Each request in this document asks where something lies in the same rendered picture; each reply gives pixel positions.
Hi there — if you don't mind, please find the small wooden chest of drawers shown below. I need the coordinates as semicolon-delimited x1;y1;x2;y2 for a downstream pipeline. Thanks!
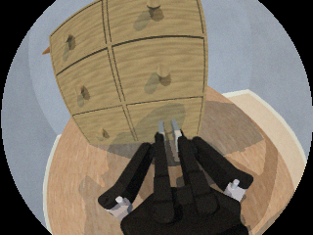
49;0;208;145

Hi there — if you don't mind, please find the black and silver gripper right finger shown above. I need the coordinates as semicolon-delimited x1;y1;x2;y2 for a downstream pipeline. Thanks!
171;119;253;218

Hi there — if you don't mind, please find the wooden drawer front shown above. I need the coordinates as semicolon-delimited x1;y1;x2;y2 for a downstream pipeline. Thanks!
73;105;135;143
108;0;202;42
51;1;107;71
57;49;121;113
112;37;204;101
127;96;202;142

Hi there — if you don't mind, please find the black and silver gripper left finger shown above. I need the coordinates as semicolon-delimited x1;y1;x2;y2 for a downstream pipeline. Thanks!
98;120;174;225

